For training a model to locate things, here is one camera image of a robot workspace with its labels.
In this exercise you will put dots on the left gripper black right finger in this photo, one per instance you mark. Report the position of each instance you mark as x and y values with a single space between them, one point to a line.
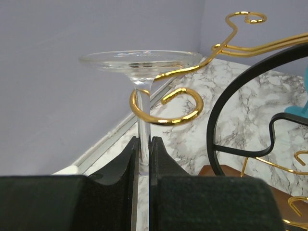
182 202

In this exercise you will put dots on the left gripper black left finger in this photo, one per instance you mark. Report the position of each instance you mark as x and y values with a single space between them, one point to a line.
106 200

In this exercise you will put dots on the blue plastic wine glass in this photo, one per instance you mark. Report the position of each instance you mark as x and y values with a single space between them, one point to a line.
300 107

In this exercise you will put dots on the gold and black glass rack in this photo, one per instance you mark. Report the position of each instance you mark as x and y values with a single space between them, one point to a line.
246 98

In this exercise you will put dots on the clear champagne flute glass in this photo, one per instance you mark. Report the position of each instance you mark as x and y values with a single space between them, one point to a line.
143 68

